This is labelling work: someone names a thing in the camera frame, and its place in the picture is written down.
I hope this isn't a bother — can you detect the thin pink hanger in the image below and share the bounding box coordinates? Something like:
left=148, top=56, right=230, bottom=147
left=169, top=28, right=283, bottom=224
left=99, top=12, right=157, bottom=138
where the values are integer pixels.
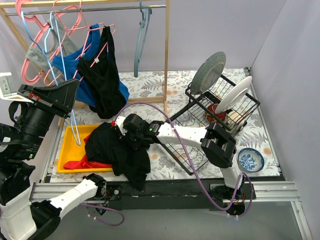
left=63, top=12, right=113, bottom=82
left=43, top=0, right=83, bottom=87

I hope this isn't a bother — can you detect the blue tank top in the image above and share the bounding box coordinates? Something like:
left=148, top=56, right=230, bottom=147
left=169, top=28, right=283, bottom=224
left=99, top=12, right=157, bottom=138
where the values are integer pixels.
left=52, top=24, right=130, bottom=109

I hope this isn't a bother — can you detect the black tank top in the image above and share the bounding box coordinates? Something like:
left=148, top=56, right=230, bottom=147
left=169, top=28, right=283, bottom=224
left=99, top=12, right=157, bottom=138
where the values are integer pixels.
left=84, top=122, right=151, bottom=191
left=84, top=35, right=129, bottom=119

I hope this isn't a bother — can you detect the red tank top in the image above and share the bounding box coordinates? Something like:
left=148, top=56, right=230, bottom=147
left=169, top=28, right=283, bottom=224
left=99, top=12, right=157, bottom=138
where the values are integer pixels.
left=63, top=134, right=112, bottom=172

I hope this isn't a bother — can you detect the light blue hanger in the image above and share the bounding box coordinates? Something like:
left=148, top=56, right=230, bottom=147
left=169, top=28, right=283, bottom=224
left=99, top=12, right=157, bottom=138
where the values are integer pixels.
left=20, top=11, right=82, bottom=146

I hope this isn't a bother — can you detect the grey-blue hanger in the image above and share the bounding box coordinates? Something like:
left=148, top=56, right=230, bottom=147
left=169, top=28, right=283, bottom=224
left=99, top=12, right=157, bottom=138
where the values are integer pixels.
left=133, top=0, right=152, bottom=78

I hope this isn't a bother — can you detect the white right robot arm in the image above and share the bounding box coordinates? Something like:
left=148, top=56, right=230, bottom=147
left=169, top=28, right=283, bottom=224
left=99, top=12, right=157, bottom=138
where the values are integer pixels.
left=115, top=113, right=245, bottom=200

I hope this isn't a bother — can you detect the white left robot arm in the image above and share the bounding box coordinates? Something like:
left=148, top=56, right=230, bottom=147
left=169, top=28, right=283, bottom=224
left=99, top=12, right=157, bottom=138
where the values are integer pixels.
left=0, top=79, right=107, bottom=240

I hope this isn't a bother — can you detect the thick pink hanger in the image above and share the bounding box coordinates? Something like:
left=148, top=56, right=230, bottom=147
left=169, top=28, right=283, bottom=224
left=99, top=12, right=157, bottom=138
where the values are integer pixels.
left=15, top=0, right=51, bottom=85

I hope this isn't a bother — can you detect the grey tank top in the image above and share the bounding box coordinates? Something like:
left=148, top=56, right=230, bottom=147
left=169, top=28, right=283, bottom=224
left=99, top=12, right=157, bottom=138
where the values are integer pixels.
left=24, top=18, right=78, bottom=86

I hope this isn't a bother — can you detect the yellow plastic tray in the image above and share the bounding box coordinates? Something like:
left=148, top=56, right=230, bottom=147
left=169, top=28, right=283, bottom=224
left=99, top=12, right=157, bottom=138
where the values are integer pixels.
left=56, top=124, right=113, bottom=174

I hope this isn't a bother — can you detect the red bowl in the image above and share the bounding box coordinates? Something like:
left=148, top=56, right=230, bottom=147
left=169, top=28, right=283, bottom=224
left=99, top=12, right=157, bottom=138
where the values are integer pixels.
left=204, top=103, right=227, bottom=123

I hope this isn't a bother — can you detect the grey patterned plate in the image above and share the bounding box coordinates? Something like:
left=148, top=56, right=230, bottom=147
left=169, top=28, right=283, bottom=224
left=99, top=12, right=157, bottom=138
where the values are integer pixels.
left=190, top=51, right=226, bottom=95

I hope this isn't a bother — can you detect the wooden clothes rack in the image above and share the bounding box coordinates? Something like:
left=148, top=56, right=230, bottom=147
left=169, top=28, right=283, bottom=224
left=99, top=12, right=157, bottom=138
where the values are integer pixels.
left=0, top=0, right=171, bottom=114

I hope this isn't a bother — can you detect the cream bowl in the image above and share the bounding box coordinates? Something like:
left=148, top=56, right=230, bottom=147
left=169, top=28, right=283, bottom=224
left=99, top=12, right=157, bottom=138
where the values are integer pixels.
left=224, top=110, right=247, bottom=134

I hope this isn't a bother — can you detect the floral table mat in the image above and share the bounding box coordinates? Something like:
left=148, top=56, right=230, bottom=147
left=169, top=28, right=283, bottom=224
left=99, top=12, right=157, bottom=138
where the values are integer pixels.
left=47, top=68, right=281, bottom=183

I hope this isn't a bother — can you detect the white plate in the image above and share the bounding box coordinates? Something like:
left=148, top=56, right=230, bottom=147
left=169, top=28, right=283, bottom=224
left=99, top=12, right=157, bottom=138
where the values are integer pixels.
left=215, top=76, right=253, bottom=113

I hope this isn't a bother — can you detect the blue white porcelain bowl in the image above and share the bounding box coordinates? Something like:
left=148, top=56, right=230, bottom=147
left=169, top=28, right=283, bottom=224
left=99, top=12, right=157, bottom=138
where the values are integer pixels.
left=237, top=147, right=265, bottom=173

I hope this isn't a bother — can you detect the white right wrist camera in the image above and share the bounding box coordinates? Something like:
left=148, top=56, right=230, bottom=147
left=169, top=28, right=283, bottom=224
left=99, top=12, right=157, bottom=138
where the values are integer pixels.
left=111, top=116, right=127, bottom=136

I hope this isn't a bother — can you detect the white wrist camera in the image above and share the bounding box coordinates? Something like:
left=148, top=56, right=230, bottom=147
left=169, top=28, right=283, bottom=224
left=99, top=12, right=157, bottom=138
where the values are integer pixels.
left=0, top=72, right=26, bottom=102
left=111, top=116, right=127, bottom=136

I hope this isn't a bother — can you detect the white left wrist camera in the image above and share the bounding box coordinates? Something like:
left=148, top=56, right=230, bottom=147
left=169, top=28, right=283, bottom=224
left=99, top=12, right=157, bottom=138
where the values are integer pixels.
left=0, top=72, right=26, bottom=102

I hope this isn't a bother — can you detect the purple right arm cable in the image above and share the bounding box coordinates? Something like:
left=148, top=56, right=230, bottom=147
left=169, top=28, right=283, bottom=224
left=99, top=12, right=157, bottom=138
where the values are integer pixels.
left=116, top=101, right=255, bottom=218

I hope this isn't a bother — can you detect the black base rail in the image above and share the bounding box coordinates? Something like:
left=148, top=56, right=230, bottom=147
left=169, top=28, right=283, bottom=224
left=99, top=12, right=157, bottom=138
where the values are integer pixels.
left=77, top=177, right=257, bottom=217

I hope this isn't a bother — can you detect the black wire dish rack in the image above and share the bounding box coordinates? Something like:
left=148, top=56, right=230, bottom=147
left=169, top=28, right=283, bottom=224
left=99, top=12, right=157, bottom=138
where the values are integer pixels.
left=162, top=72, right=261, bottom=176

